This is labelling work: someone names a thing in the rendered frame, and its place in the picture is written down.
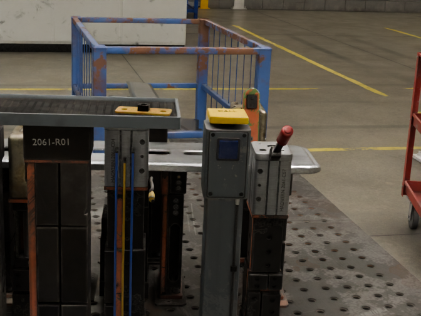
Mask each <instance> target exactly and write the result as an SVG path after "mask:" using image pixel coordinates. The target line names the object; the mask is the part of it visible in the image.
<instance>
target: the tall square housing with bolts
mask: <svg viewBox="0 0 421 316"><path fill-rule="evenodd" d="M104 129H105V182H104V190H107V239H106V244H105V271H104V312H103V313H101V314H103V316H145V315H146V316H149V314H150V313H149V312H146V308H145V307H144V304H145V244H146V233H144V201H145V191H148V151H149V129H133V128H106V127H104Z"/></svg>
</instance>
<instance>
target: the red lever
mask: <svg viewBox="0 0 421 316"><path fill-rule="evenodd" d="M292 134H293V128H292V127H291V126H289V125H285V126H284V127H283V128H282V129H281V131H280V133H279V135H278V137H277V139H276V141H277V144H276V146H271V148H270V150H269V160H271V161H279V160H280V158H281V149H282V148H283V146H285V145H286V144H287V143H288V142H289V140H290V138H291V136H292Z"/></svg>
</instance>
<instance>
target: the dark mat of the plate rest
mask: <svg viewBox="0 0 421 316"><path fill-rule="evenodd" d="M139 103H149V104H150V108H166V109H171V110H172V113H171V114H170V116H158V115H137V114H125V113H115V110H116V109H117V108H118V107H120V106H123V107H138V104H139ZM0 112H9V113H58V114H83V115H132V116H157V117H176V116H177V113H176V109H175V102H129V101H105V100H59V99H35V98H0Z"/></svg>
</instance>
